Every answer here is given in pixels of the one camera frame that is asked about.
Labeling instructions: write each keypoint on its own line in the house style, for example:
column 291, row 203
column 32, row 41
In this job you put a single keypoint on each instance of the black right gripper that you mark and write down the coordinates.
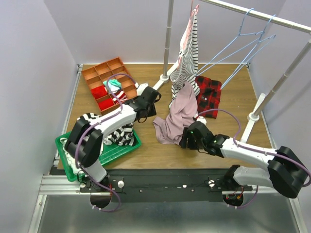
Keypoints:
column 186, row 133

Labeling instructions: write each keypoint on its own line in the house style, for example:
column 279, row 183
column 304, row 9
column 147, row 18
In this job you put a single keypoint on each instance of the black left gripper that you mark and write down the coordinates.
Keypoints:
column 152, row 96

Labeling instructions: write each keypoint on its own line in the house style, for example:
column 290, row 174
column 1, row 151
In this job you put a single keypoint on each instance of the mauve pink tank top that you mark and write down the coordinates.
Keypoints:
column 182, row 111

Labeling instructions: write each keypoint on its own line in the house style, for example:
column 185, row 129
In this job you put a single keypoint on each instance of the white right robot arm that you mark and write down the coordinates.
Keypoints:
column 280, row 169

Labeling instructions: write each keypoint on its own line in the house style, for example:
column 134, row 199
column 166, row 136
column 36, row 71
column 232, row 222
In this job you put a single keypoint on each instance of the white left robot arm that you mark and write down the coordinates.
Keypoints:
column 85, row 140

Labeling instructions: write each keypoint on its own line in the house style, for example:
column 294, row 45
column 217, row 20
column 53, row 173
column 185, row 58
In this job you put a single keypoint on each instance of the red white striped sock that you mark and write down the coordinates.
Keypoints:
column 121, row 96

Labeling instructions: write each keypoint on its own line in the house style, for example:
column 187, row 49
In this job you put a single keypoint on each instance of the teal and white sock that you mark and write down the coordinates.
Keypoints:
column 113, row 84

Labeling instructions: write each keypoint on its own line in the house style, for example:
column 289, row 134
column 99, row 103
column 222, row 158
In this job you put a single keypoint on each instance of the black white striped garment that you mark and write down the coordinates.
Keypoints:
column 122, row 136

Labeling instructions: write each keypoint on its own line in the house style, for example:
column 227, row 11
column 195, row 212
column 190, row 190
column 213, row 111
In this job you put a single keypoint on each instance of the red sock lower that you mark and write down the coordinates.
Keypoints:
column 105, row 104

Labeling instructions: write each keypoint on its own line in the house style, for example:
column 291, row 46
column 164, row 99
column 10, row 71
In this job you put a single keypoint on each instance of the red sock upper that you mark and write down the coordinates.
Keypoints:
column 99, row 92

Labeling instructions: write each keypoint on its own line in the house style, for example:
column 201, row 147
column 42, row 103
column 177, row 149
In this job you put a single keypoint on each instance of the brown compartment organizer tray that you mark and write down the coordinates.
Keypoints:
column 111, row 69

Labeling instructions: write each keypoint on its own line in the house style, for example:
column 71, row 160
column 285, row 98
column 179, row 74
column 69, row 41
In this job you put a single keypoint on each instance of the red black plaid shirt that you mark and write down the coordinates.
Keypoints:
column 209, row 95

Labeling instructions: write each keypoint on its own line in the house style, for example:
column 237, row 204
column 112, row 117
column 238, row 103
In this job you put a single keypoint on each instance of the white striped hanging shirt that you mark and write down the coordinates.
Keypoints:
column 188, row 71

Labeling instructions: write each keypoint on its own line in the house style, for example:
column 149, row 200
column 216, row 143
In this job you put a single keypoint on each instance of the green plastic laundry basket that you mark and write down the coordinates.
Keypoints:
column 109, row 154

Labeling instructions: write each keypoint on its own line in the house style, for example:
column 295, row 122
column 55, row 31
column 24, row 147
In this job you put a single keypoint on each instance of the white clothes rack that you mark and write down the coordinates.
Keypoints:
column 263, row 99

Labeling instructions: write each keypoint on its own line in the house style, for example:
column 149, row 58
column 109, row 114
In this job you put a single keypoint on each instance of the white garment in basket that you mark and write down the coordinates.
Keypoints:
column 68, row 153

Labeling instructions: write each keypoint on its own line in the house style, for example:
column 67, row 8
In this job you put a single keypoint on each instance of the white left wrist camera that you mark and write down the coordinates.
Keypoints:
column 141, row 88

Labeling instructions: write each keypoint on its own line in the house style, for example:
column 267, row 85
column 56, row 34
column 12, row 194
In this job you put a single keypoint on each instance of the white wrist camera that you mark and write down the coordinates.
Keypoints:
column 200, row 119
column 141, row 88

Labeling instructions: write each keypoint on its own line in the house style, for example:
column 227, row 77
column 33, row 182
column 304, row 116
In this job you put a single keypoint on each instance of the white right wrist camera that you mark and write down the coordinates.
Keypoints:
column 200, row 119

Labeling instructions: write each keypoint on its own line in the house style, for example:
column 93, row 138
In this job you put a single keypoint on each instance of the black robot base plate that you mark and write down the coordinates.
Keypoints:
column 164, row 185

